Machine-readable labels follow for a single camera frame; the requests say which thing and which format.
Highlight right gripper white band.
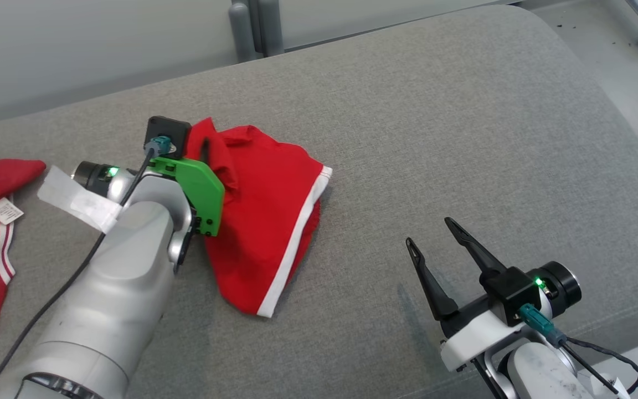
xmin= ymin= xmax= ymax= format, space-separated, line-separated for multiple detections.
xmin=406 ymin=217 xmax=524 ymax=373

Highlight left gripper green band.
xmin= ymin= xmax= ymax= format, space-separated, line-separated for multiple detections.
xmin=150 ymin=139 xmax=225 ymax=275

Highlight red shorts with white stripe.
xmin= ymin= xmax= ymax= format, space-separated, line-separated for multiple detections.
xmin=184 ymin=117 xmax=333 ymax=318

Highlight grey fabric sofa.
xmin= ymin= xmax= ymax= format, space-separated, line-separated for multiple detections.
xmin=0 ymin=4 xmax=638 ymax=399

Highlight white tape strip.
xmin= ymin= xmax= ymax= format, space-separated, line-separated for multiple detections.
xmin=37 ymin=165 xmax=123 ymax=233

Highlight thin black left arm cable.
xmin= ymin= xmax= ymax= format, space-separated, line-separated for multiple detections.
xmin=0 ymin=145 xmax=156 ymax=399

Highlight grey partition post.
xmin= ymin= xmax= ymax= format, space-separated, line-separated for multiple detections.
xmin=229 ymin=0 xmax=285 ymax=63

